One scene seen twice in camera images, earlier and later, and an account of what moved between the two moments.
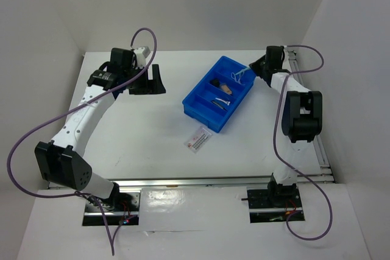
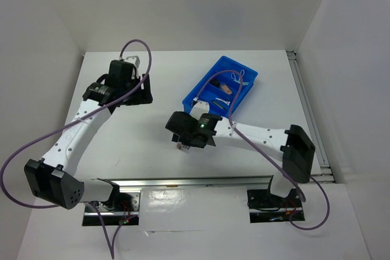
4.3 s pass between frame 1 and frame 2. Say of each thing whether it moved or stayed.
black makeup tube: stayed
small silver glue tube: stayed
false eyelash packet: moved
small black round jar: stayed
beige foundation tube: stayed
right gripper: moved
